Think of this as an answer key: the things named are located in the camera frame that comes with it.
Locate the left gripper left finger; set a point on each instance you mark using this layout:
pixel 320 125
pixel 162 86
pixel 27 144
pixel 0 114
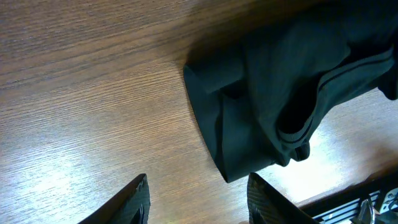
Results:
pixel 129 206

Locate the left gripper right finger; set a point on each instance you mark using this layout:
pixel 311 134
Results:
pixel 268 206

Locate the black polo shirt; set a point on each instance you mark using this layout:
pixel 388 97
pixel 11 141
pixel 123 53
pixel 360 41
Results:
pixel 258 101

